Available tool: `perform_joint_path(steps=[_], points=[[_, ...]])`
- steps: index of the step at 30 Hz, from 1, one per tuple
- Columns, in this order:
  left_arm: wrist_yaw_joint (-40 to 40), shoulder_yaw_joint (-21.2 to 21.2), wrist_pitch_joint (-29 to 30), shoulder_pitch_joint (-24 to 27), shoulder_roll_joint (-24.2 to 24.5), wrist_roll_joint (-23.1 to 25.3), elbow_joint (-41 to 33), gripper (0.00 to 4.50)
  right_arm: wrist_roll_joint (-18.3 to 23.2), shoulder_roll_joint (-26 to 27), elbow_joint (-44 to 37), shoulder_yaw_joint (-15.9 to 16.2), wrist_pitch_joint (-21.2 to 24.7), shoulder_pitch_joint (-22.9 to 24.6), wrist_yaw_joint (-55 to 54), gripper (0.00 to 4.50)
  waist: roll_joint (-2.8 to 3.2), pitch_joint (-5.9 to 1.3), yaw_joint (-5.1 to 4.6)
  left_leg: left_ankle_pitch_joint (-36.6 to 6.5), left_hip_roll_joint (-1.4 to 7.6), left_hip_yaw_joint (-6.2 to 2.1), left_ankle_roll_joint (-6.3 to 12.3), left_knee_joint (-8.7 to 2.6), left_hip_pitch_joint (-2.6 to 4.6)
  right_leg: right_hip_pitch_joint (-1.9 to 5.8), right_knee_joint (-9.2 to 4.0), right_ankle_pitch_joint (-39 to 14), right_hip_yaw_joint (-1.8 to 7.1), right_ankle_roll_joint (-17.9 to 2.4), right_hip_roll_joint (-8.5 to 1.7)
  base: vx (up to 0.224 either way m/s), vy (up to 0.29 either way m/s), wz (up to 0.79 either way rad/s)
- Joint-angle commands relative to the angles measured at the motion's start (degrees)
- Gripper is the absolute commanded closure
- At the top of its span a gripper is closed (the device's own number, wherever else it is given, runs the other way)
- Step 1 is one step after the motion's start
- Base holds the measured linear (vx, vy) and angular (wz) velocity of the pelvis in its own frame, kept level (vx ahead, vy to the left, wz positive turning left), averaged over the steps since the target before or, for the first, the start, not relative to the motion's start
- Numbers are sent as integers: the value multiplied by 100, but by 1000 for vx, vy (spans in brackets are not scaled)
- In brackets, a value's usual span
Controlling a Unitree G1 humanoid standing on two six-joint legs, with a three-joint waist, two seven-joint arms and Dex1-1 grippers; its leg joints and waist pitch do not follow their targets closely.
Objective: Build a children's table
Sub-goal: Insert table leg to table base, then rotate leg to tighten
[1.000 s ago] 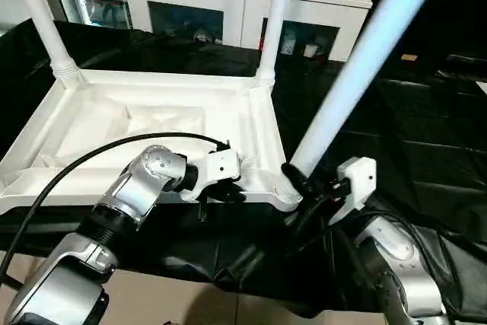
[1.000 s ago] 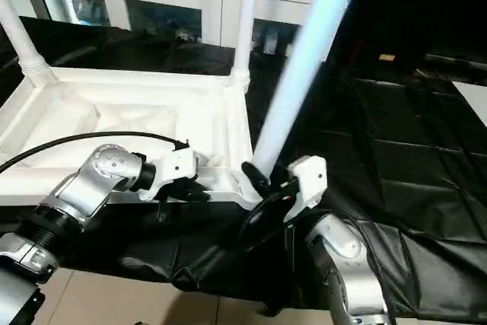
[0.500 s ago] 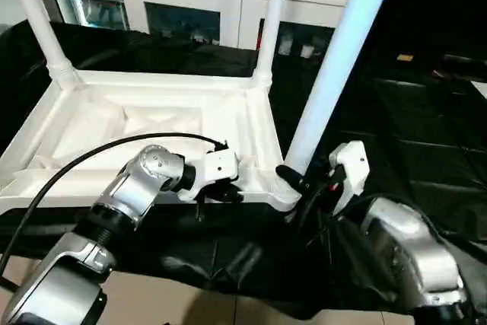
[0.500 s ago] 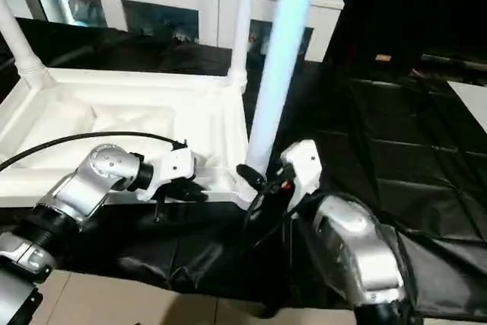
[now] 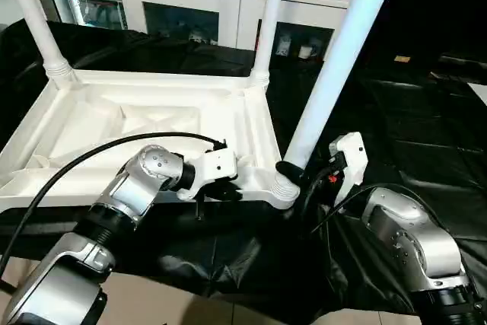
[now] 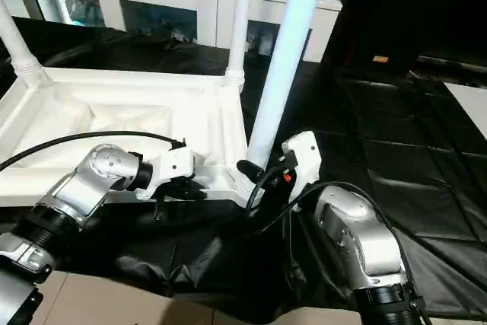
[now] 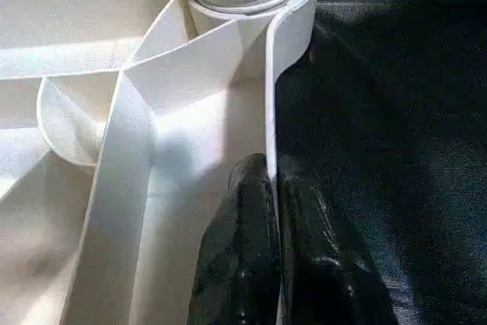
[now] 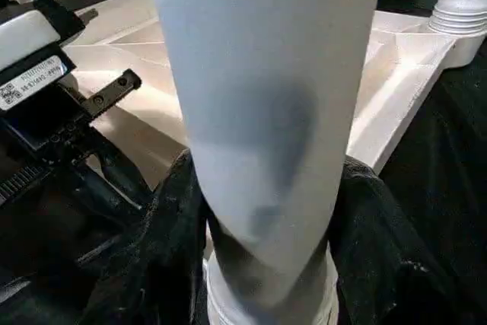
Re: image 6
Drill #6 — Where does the white flat board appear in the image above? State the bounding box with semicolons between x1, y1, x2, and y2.
445;81;487;139

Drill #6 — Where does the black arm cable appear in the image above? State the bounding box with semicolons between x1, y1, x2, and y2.
0;131;187;172
243;165;415;280

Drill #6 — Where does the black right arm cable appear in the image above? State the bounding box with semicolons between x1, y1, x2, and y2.
243;165;415;280

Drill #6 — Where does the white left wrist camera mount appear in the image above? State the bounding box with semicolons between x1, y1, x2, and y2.
137;145;197;200

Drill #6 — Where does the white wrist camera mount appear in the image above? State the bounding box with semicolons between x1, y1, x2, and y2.
137;145;197;200
280;131;322;189

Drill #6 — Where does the black work mat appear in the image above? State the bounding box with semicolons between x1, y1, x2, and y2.
0;14;487;322

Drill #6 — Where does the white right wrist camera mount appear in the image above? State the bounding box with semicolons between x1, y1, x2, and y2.
280;131;322;189

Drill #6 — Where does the white plastic table top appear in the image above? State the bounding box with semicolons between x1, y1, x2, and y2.
0;66;267;208

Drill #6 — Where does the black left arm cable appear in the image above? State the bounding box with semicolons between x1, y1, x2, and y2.
0;131;187;172

